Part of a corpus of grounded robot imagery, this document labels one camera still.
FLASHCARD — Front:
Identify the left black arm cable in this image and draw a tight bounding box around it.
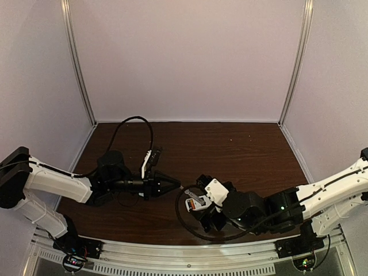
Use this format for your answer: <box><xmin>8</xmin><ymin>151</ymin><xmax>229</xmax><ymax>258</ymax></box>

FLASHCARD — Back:
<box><xmin>0</xmin><ymin>116</ymin><xmax>155</xmax><ymax>178</ymax></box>

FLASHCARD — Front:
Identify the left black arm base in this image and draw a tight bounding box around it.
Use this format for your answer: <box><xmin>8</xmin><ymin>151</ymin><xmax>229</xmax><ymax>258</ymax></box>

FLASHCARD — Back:
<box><xmin>49</xmin><ymin>235</ymin><xmax>103</xmax><ymax>274</ymax></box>

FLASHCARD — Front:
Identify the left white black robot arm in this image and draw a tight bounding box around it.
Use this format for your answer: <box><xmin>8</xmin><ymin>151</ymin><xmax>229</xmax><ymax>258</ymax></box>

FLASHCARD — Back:
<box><xmin>1</xmin><ymin>147</ymin><xmax>181</xmax><ymax>251</ymax></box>

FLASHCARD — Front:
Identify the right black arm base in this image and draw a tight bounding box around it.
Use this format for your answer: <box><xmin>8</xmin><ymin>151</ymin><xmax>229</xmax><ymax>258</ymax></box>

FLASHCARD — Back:
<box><xmin>274</xmin><ymin>234</ymin><xmax>325</xmax><ymax>273</ymax></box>

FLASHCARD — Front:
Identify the front aluminium rail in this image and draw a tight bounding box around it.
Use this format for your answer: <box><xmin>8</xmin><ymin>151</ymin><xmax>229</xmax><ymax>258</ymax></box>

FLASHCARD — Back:
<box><xmin>21</xmin><ymin>227</ymin><xmax>357</xmax><ymax>275</ymax></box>

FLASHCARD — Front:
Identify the right aluminium frame post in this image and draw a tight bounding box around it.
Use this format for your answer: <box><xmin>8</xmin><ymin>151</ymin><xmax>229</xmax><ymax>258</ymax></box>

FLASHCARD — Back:
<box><xmin>278</xmin><ymin>0</ymin><xmax>314</xmax><ymax>128</ymax></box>

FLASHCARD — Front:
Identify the small silver screwdriver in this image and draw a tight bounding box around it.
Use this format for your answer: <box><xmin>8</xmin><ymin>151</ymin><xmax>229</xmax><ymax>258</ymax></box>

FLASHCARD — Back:
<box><xmin>185</xmin><ymin>190</ymin><xmax>206</xmax><ymax>206</ymax></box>

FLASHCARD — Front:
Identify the orange black battery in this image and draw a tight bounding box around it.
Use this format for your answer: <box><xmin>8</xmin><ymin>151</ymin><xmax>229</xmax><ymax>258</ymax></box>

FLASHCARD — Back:
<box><xmin>186</xmin><ymin>200</ymin><xmax>196</xmax><ymax>212</ymax></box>

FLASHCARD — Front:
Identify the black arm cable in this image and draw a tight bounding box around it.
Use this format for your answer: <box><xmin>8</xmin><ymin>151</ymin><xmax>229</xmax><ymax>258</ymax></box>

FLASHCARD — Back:
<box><xmin>0</xmin><ymin>116</ymin><xmax>155</xmax><ymax>178</ymax></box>
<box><xmin>175</xmin><ymin>166</ymin><xmax>368</xmax><ymax>241</ymax></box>

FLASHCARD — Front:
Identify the left aluminium frame post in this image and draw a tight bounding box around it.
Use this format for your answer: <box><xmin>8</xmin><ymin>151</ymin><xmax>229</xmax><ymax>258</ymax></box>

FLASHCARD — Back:
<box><xmin>60</xmin><ymin>0</ymin><xmax>97</xmax><ymax>127</ymax></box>

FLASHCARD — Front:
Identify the aluminium frame post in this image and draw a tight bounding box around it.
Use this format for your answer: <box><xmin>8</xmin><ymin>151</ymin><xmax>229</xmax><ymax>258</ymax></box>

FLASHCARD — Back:
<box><xmin>60</xmin><ymin>0</ymin><xmax>97</xmax><ymax>127</ymax></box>
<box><xmin>278</xmin><ymin>0</ymin><xmax>314</xmax><ymax>128</ymax></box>

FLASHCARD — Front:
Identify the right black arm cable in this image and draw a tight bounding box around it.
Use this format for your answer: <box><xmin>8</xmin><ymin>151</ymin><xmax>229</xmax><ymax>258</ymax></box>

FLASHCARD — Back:
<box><xmin>175</xmin><ymin>166</ymin><xmax>368</xmax><ymax>241</ymax></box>

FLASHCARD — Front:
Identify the white remote control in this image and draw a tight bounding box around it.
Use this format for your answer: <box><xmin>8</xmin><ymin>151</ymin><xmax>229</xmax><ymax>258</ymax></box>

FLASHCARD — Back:
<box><xmin>185</xmin><ymin>195</ymin><xmax>210</xmax><ymax>213</ymax></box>

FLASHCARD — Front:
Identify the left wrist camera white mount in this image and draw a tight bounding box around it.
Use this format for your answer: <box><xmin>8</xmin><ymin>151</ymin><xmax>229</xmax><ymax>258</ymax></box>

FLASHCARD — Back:
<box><xmin>140</xmin><ymin>147</ymin><xmax>163</xmax><ymax>179</ymax></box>

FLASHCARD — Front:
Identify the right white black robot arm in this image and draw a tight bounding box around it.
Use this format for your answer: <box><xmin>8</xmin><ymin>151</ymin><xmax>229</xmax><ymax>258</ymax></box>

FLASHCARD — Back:
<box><xmin>185</xmin><ymin>149</ymin><xmax>367</xmax><ymax>237</ymax></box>

